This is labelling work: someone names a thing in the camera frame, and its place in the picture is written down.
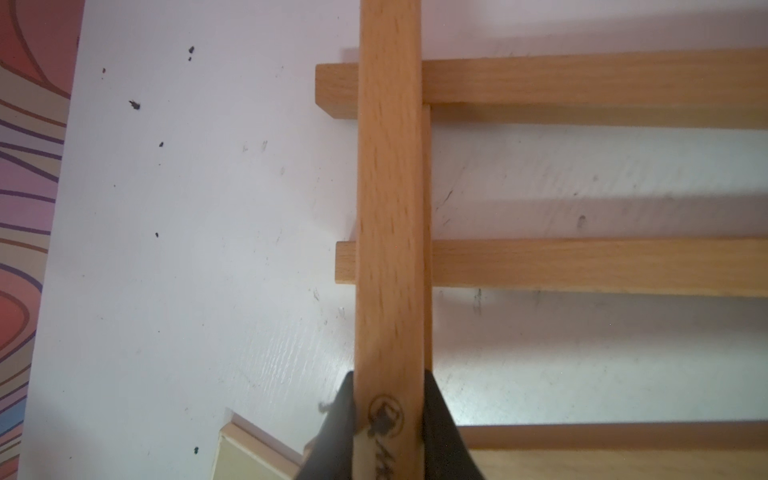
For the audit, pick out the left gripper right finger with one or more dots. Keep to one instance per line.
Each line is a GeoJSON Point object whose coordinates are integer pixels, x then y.
{"type": "Point", "coordinates": [446, 455]}

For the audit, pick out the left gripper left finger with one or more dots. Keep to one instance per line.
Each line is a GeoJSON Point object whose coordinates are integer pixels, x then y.
{"type": "Point", "coordinates": [331, 456]}

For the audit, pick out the plywood board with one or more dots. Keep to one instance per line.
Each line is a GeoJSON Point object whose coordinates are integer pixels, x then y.
{"type": "Point", "coordinates": [680, 450]}

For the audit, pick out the wooden easel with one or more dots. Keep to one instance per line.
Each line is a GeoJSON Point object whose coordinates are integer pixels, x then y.
{"type": "Point", "coordinates": [395, 96]}

